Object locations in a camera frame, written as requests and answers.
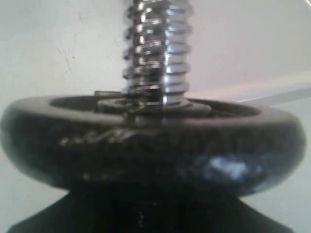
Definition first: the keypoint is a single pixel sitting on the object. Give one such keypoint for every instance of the chrome dumbbell bar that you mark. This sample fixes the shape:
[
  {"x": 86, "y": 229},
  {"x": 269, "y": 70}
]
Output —
[{"x": 157, "y": 52}]

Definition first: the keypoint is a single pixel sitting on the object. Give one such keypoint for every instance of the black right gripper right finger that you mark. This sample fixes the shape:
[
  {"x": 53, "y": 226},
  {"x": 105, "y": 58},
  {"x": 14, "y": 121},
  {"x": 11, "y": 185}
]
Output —
[{"x": 213, "y": 211}]

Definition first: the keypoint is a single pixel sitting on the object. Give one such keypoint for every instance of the black plate without collar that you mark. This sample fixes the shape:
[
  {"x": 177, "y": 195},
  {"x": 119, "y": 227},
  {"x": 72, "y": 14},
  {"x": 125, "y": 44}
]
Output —
[{"x": 104, "y": 142}]

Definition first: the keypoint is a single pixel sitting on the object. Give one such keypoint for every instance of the white rectangular tray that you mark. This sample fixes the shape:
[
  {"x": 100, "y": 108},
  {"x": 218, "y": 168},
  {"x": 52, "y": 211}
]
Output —
[{"x": 249, "y": 49}]

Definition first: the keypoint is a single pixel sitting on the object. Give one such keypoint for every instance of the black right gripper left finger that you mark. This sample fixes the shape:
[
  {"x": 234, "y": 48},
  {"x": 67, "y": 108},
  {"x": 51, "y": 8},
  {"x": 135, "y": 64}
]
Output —
[{"x": 82, "y": 210}]

